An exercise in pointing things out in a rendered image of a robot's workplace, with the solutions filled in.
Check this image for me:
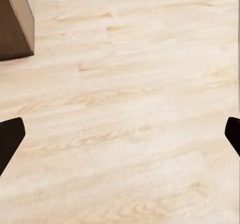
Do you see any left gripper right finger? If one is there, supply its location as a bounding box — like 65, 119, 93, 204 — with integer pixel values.
224, 116, 240, 156

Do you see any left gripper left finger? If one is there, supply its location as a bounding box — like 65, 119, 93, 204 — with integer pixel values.
0, 117, 26, 176

